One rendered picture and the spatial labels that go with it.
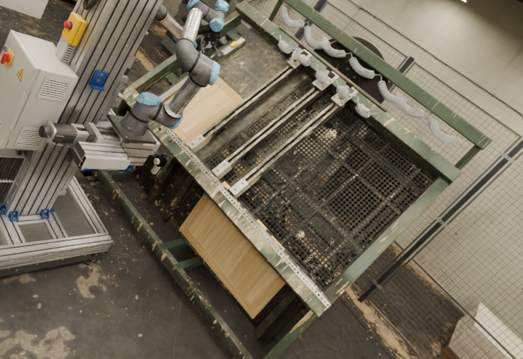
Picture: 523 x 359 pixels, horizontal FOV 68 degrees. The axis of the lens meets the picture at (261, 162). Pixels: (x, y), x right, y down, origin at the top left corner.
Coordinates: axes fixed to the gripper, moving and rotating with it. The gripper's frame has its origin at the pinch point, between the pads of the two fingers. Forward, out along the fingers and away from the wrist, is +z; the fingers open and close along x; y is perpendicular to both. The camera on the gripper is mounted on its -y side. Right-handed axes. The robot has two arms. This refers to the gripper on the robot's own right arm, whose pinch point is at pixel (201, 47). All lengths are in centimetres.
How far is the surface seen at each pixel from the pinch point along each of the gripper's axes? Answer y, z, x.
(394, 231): 99, 6, -137
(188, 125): 7, 63, -16
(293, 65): 79, 10, 4
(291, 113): 69, 21, -34
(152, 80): -10, 73, 35
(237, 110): 37, 39, -19
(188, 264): 3, 119, -105
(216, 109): 27, 51, -9
